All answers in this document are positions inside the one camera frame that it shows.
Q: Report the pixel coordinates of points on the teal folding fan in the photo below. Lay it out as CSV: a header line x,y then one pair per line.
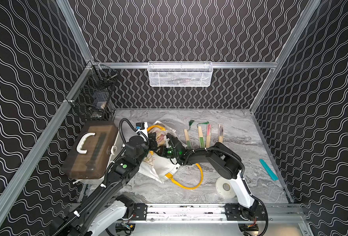
x,y
269,171

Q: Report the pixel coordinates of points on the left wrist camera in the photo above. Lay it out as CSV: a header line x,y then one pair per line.
x,y
141,126

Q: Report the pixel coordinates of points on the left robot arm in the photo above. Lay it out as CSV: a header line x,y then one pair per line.
x,y
109,183

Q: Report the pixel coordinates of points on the grey paper folding fan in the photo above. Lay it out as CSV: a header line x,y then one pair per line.
x,y
220,133

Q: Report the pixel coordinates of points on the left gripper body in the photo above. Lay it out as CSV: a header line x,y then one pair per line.
x,y
152,138

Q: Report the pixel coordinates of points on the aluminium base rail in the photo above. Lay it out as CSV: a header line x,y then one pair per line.
x,y
159,219

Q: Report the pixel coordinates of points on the brown lidded storage box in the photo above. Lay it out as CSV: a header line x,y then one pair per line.
x,y
90,154

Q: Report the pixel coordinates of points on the black wire wall basket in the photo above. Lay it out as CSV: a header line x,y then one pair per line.
x,y
91,99

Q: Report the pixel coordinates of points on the white wire wall basket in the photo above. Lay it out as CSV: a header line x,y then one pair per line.
x,y
179,74

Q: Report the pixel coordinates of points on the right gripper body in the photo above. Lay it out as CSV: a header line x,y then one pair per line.
x,y
166,152

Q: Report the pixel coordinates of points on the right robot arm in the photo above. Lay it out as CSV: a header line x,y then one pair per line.
x,y
227,164

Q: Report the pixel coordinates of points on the white tote bag yellow handles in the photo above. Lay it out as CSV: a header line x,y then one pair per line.
x,y
159,165

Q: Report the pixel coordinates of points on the white tape roll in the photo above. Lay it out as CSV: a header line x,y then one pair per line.
x,y
224,188

